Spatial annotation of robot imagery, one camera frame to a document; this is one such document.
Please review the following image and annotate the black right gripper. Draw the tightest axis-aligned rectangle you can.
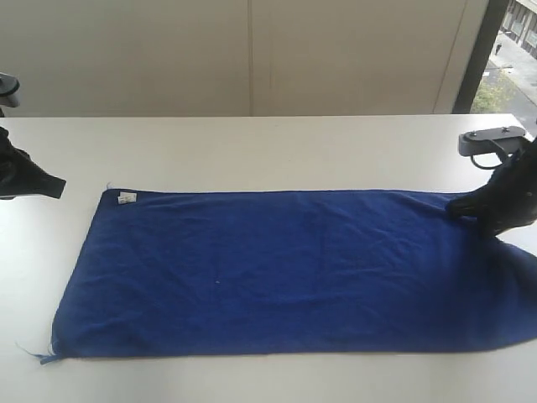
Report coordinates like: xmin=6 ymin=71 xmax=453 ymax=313
xmin=446 ymin=154 xmax=536 ymax=238

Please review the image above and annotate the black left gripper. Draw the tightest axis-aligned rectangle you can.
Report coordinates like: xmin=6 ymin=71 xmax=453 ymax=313
xmin=1 ymin=127 xmax=66 ymax=200

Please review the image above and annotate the blue towel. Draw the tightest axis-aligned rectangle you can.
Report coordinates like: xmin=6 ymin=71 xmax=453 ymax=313
xmin=39 ymin=189 xmax=536 ymax=364

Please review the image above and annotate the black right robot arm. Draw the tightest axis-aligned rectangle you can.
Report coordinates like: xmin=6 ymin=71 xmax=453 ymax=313
xmin=446 ymin=140 xmax=536 ymax=237

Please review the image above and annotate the white clothing label tag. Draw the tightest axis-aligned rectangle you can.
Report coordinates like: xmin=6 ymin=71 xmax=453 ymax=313
xmin=117 ymin=191 xmax=138 ymax=205

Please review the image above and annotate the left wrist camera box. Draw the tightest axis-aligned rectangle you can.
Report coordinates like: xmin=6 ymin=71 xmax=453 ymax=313
xmin=0 ymin=72 xmax=20 ymax=108

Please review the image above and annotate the dark window frame post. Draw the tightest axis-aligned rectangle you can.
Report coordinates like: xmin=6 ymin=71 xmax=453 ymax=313
xmin=451 ymin=0 xmax=509 ymax=114

